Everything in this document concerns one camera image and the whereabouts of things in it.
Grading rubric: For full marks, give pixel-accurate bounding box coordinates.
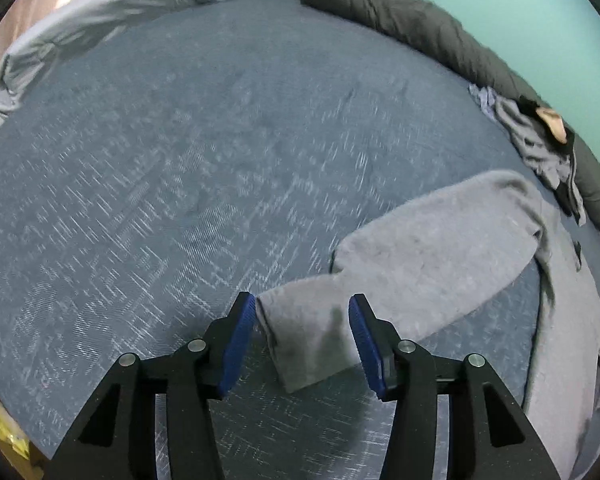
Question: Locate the blue bedsheet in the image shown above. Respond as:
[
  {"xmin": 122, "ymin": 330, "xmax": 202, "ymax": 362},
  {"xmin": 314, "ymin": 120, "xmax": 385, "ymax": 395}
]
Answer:
[{"xmin": 0, "ymin": 0, "xmax": 600, "ymax": 480}]

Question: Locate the grey knit sweater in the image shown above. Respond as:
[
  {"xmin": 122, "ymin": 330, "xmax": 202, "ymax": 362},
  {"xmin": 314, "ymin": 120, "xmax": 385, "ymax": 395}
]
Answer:
[{"xmin": 256, "ymin": 170, "xmax": 600, "ymax": 480}]

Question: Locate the black garment with beige lining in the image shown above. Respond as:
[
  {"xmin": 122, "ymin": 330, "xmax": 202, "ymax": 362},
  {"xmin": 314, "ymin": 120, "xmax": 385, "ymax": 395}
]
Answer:
[{"xmin": 517, "ymin": 100, "xmax": 576, "ymax": 156}]

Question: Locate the dark grey duvet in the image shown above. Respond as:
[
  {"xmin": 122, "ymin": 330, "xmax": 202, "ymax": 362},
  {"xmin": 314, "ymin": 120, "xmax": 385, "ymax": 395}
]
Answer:
[{"xmin": 300, "ymin": 0, "xmax": 600, "ymax": 241}]

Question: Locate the grey ribbed cardigan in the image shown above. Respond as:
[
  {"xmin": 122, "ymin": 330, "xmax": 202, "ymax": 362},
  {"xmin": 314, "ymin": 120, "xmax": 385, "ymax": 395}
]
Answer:
[{"xmin": 495, "ymin": 97, "xmax": 588, "ymax": 226}]

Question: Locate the blue striped shirt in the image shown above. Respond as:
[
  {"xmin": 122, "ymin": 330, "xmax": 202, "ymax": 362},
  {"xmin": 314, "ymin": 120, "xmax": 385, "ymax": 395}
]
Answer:
[{"xmin": 468, "ymin": 84, "xmax": 503, "ymax": 121}]

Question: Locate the yellow object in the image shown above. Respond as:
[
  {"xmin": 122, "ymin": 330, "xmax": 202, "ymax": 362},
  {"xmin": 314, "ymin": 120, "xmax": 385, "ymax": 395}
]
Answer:
[{"xmin": 0, "ymin": 395, "xmax": 31, "ymax": 461}]

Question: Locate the light grey sheet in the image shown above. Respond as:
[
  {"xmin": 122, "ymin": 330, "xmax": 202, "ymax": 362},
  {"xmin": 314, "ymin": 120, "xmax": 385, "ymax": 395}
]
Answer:
[{"xmin": 0, "ymin": 0, "xmax": 301, "ymax": 146}]

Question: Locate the pink curtain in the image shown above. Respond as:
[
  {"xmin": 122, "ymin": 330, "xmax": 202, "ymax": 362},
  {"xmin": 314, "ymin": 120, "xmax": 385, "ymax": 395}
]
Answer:
[{"xmin": 0, "ymin": 0, "xmax": 106, "ymax": 96}]

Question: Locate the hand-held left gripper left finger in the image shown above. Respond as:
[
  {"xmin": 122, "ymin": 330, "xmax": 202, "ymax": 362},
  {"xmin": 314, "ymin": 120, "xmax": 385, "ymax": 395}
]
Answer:
[{"xmin": 45, "ymin": 291, "xmax": 257, "ymax": 480}]

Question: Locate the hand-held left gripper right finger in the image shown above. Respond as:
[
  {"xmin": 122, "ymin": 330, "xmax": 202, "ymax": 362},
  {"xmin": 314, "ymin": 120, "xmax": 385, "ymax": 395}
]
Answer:
[{"xmin": 348, "ymin": 293, "xmax": 561, "ymax": 480}]

